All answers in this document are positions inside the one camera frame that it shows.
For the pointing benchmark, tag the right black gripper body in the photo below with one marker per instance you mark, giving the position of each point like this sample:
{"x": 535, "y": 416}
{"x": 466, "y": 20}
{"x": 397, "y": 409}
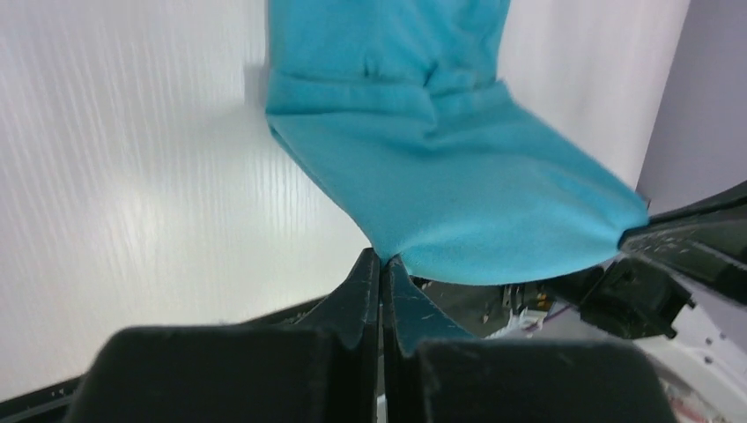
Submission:
{"x": 629, "y": 299}

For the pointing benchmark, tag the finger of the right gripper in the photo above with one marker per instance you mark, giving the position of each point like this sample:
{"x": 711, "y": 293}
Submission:
{"x": 703, "y": 242}

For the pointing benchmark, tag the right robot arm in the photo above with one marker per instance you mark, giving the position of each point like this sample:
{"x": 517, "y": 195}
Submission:
{"x": 704, "y": 357}

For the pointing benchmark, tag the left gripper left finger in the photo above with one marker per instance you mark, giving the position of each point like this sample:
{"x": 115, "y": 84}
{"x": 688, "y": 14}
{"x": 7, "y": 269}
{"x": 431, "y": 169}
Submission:
{"x": 280, "y": 362}

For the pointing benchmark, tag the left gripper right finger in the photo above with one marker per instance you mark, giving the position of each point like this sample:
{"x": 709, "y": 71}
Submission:
{"x": 435, "y": 371}

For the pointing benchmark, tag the teal t shirt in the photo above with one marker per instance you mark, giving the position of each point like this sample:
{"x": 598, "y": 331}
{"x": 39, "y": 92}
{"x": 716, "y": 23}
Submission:
{"x": 394, "y": 109}

